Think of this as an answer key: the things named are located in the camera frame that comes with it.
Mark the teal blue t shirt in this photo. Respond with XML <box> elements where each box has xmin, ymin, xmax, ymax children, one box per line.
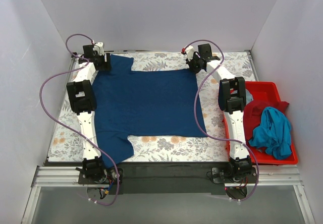
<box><xmin>248</xmin><ymin>106</ymin><xmax>292</xmax><ymax>160</ymax></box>

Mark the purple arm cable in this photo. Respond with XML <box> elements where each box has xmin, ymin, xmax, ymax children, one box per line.
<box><xmin>183</xmin><ymin>39</ymin><xmax>260</xmax><ymax>202</ymax></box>
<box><xmin>40</xmin><ymin>33</ymin><xmax>121</xmax><ymax>206</ymax></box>

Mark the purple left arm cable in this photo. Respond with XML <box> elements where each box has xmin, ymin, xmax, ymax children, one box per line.
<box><xmin>40</xmin><ymin>33</ymin><xmax>121</xmax><ymax>206</ymax></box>

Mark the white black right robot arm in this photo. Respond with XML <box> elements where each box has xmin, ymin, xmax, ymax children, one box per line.
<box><xmin>182</xmin><ymin>43</ymin><xmax>252</xmax><ymax>182</ymax></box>

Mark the red t shirt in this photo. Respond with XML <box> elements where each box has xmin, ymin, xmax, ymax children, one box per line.
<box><xmin>243</xmin><ymin>100</ymin><xmax>289</xmax><ymax>141</ymax></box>

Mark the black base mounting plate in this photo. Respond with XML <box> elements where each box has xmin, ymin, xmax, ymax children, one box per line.
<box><xmin>77</xmin><ymin>161</ymin><xmax>259</xmax><ymax>196</ymax></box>

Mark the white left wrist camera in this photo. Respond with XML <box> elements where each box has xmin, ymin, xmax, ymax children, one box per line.
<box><xmin>92</xmin><ymin>42</ymin><xmax>104</xmax><ymax>56</ymax></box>

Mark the grey t shirt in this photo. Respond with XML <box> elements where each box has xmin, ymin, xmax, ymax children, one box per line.
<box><xmin>246</xmin><ymin>89</ymin><xmax>253</xmax><ymax>104</ymax></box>

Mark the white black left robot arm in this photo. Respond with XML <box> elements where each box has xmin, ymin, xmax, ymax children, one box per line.
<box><xmin>67</xmin><ymin>42</ymin><xmax>111</xmax><ymax>184</ymax></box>

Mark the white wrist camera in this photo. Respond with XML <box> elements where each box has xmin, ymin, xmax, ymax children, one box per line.
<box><xmin>92</xmin><ymin>42</ymin><xmax>104</xmax><ymax>56</ymax></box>
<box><xmin>181</xmin><ymin>45</ymin><xmax>195</xmax><ymax>61</ymax></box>

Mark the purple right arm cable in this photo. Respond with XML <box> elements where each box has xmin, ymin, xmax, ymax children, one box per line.
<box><xmin>183</xmin><ymin>39</ymin><xmax>260</xmax><ymax>202</ymax></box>

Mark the aluminium frame rail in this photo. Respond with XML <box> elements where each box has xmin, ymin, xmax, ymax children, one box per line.
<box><xmin>21</xmin><ymin>166</ymin><xmax>86</xmax><ymax>223</ymax></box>

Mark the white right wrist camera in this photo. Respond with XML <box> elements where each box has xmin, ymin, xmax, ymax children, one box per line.
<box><xmin>181</xmin><ymin>45</ymin><xmax>195</xmax><ymax>61</ymax></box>

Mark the navy blue t shirt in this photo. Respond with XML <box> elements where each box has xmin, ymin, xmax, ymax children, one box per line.
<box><xmin>92</xmin><ymin>55</ymin><xmax>205</xmax><ymax>167</ymax></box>

